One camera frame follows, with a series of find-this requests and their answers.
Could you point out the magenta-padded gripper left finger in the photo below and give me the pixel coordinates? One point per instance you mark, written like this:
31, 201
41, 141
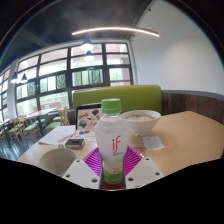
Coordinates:
78, 171

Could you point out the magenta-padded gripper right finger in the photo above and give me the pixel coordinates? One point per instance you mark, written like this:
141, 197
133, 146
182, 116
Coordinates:
145, 171

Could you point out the clear green-capped drink bottle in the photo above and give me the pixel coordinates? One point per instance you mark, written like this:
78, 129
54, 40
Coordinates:
111, 133

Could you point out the printed paper cup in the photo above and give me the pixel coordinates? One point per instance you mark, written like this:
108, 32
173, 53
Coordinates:
56, 161

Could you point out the small dark box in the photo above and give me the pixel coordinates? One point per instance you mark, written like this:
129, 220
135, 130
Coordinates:
74, 143

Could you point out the white paper sheets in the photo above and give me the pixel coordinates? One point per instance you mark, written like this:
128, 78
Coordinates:
55, 135

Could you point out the white ceramic bowl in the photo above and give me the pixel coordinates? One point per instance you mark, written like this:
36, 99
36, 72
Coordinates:
141, 123

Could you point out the sticker-covered black laptop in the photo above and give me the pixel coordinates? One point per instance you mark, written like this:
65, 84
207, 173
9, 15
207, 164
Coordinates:
86, 118

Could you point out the wooden chairs with green seats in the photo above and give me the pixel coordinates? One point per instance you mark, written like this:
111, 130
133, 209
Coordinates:
26, 128

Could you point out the wooden dining table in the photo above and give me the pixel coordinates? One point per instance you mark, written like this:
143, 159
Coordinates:
40, 113

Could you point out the green upholstered bench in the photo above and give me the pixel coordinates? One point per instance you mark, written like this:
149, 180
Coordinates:
133, 98

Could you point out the black pendant ceiling lights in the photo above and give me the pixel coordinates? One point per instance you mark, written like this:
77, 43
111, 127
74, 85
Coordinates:
87, 45

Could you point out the curved linear ceiling light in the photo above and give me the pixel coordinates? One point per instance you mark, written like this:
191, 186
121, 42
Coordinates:
115, 29

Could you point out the black-framed window wall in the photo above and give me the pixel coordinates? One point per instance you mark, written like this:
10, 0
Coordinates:
53, 68

